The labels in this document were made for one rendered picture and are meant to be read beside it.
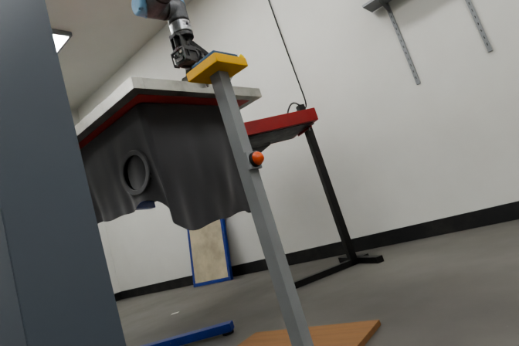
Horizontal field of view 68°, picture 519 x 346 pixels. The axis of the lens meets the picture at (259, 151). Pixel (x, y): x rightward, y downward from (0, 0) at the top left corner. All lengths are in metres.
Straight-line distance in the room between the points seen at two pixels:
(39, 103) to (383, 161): 2.65
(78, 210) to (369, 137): 2.63
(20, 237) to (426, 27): 2.83
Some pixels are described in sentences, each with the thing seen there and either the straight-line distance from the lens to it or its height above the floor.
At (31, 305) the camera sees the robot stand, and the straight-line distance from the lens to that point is 0.76.
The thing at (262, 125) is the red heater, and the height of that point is 1.06.
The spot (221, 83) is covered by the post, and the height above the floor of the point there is 0.89.
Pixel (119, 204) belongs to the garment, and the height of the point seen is 0.69.
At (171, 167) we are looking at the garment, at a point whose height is 0.73.
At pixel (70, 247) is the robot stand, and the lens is 0.82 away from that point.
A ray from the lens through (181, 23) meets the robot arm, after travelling 1.43.
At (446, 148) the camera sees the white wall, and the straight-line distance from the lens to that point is 3.01.
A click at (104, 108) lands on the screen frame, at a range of 1.31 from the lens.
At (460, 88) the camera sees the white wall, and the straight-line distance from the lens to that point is 3.00.
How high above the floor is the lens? 0.49
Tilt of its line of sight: 10 degrees up
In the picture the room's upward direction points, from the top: 18 degrees counter-clockwise
